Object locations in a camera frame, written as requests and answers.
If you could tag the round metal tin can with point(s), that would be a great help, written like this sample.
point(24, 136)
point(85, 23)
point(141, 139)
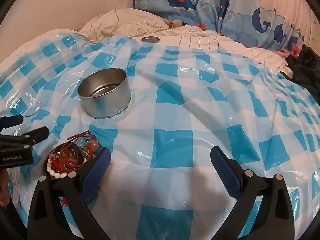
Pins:
point(107, 100)

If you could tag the beige and brown tube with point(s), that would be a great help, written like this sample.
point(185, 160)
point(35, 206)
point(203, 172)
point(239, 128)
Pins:
point(175, 24)

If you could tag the round metal tin lid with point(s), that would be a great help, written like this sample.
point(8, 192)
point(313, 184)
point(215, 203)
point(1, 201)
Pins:
point(150, 39)

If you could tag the pink patterned garment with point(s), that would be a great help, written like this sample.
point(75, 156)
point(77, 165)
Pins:
point(285, 52)

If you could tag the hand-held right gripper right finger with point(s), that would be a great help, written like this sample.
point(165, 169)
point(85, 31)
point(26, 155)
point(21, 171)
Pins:
point(224, 170)

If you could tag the dark clothes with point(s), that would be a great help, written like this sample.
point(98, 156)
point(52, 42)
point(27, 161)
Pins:
point(303, 70)

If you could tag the blue checkered plastic sheet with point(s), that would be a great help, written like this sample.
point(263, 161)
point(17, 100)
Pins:
point(175, 120)

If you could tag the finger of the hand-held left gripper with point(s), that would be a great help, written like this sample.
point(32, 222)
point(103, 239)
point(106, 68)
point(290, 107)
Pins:
point(11, 122)
point(32, 135)

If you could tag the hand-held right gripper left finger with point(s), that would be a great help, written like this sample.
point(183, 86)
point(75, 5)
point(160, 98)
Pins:
point(98, 170)

